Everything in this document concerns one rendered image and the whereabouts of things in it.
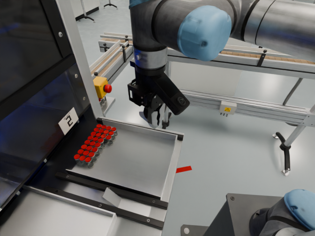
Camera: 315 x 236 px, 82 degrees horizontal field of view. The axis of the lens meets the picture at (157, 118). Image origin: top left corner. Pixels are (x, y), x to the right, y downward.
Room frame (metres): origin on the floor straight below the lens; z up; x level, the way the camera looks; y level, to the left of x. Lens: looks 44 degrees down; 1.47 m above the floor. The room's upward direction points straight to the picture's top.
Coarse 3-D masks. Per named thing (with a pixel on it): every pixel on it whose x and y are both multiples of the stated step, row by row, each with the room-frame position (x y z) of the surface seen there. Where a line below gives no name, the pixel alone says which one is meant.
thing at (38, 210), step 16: (32, 192) 0.26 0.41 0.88; (48, 192) 0.24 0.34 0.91; (16, 208) 0.21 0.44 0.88; (32, 208) 0.21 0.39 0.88; (48, 208) 0.21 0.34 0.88; (64, 208) 0.21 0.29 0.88; (80, 208) 0.21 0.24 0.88; (96, 208) 0.20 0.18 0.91; (0, 224) 0.16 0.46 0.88; (16, 224) 0.16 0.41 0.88; (32, 224) 0.16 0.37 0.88; (48, 224) 0.16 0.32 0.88; (64, 224) 0.16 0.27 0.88; (80, 224) 0.16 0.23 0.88; (96, 224) 0.16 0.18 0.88; (112, 224) 0.16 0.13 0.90
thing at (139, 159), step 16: (128, 128) 0.53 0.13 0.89; (144, 128) 0.52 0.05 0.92; (128, 144) 0.46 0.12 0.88; (144, 144) 0.46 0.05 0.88; (160, 144) 0.46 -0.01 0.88; (112, 160) 0.38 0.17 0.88; (128, 160) 0.38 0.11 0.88; (144, 160) 0.38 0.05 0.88; (160, 160) 0.38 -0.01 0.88; (80, 176) 0.31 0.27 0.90; (96, 176) 0.32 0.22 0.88; (112, 176) 0.32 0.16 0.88; (128, 176) 0.32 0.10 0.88; (144, 176) 0.32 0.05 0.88; (160, 176) 0.32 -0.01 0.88; (144, 192) 0.24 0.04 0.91; (160, 192) 0.26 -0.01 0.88
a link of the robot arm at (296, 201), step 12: (288, 192) 0.21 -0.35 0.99; (300, 192) 0.20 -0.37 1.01; (312, 192) 0.20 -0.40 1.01; (276, 204) 0.20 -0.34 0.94; (288, 204) 0.17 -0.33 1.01; (300, 204) 0.17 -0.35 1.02; (312, 204) 0.17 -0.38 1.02; (276, 216) 0.15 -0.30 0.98; (288, 216) 0.15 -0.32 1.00; (300, 216) 0.14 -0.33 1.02; (312, 216) 0.14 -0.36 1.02; (300, 228) 0.12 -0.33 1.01; (312, 228) 0.12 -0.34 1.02
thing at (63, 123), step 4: (72, 108) 0.49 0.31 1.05; (68, 112) 0.47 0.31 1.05; (72, 112) 0.48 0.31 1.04; (72, 116) 0.47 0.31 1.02; (76, 116) 0.49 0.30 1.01; (64, 120) 0.44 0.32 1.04; (68, 120) 0.45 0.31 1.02; (72, 120) 0.47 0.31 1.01; (76, 120) 0.48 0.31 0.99; (60, 124) 0.42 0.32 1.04; (64, 124) 0.43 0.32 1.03; (72, 124) 0.46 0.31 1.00; (64, 128) 0.42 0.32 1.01; (68, 128) 0.44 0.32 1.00; (64, 132) 0.42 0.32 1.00
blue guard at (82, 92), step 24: (72, 72) 0.55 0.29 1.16; (48, 96) 0.43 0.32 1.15; (72, 96) 0.51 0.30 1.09; (24, 120) 0.34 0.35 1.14; (48, 120) 0.39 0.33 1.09; (0, 144) 0.26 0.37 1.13; (24, 144) 0.30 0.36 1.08; (48, 144) 0.35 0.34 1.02; (0, 168) 0.23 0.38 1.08; (24, 168) 0.26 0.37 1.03; (0, 192) 0.19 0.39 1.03
